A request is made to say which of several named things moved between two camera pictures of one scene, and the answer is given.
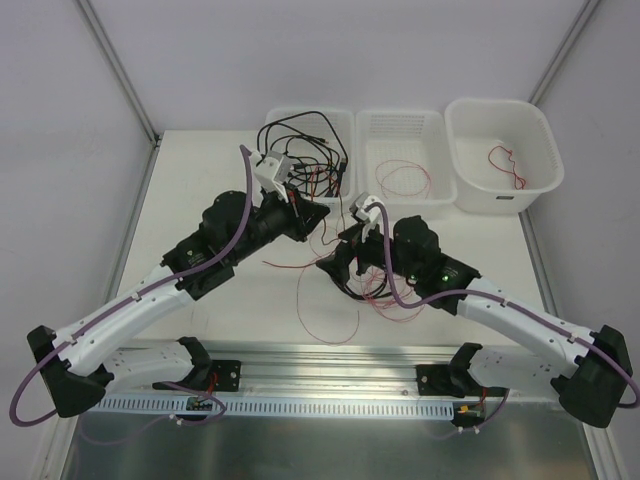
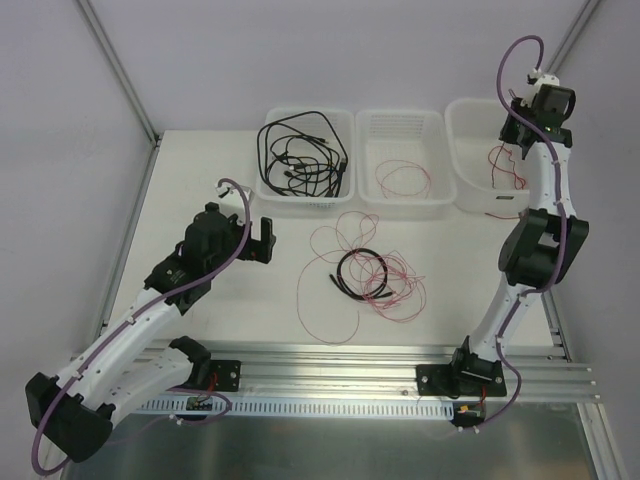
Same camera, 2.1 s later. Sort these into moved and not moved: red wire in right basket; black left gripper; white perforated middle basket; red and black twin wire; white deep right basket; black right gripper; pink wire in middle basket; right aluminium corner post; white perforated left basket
Moved: black left gripper; red and black twin wire; black right gripper
Not moved: white deep right basket; red wire in right basket; right aluminium corner post; pink wire in middle basket; white perforated middle basket; white perforated left basket
